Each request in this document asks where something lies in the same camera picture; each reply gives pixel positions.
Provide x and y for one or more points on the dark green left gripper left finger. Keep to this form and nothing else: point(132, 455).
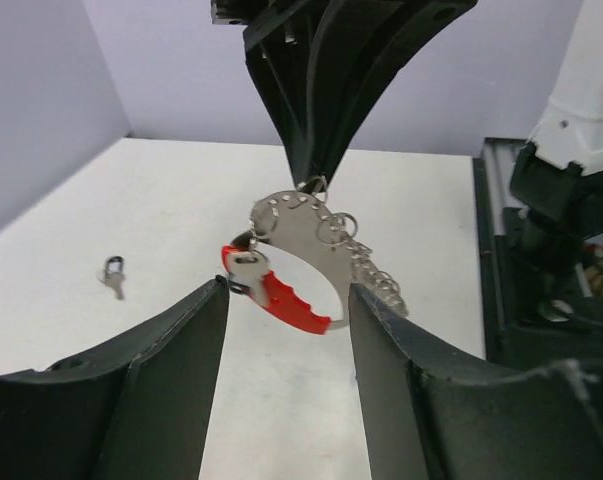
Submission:
point(136, 406)

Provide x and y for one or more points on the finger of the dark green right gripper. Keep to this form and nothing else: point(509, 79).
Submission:
point(277, 47)
point(358, 49)

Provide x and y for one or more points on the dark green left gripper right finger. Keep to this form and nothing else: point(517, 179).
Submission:
point(433, 411)

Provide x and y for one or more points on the red-handled metal keyring holder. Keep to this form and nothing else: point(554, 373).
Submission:
point(299, 223)

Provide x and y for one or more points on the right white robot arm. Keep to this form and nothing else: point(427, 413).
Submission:
point(570, 129)

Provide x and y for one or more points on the key with large black tag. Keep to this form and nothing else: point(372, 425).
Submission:
point(113, 276)

